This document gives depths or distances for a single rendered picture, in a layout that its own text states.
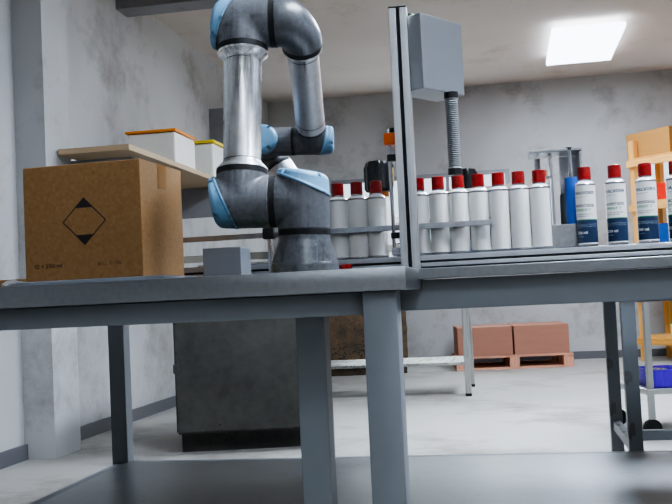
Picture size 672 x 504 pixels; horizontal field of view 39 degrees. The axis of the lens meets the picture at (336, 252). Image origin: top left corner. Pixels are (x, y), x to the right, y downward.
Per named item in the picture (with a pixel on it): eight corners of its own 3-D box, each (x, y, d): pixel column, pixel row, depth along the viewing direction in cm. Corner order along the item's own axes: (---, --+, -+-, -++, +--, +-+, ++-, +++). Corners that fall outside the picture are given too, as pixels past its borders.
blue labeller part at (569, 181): (580, 240, 249) (576, 177, 250) (581, 239, 246) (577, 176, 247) (567, 240, 250) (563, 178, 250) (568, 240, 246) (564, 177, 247)
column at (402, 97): (421, 273, 237) (407, 10, 240) (419, 273, 233) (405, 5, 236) (403, 274, 238) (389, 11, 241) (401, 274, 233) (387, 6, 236)
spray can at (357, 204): (371, 258, 254) (367, 182, 255) (367, 258, 249) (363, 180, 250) (352, 259, 255) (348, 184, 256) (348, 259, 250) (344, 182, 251)
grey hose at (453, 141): (462, 175, 240) (458, 93, 241) (462, 173, 237) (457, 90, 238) (448, 176, 241) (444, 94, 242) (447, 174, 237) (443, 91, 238)
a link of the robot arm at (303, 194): (329, 227, 203) (328, 164, 204) (267, 228, 204) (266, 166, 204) (332, 230, 215) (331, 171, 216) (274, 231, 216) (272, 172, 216)
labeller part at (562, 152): (578, 155, 259) (578, 152, 259) (582, 149, 248) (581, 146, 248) (527, 159, 261) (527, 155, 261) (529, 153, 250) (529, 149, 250)
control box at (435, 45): (465, 96, 245) (461, 23, 246) (423, 87, 233) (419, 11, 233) (434, 102, 252) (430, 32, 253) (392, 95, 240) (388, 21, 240)
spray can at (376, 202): (389, 257, 254) (385, 181, 255) (389, 257, 248) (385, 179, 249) (369, 258, 254) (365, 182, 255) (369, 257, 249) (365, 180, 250)
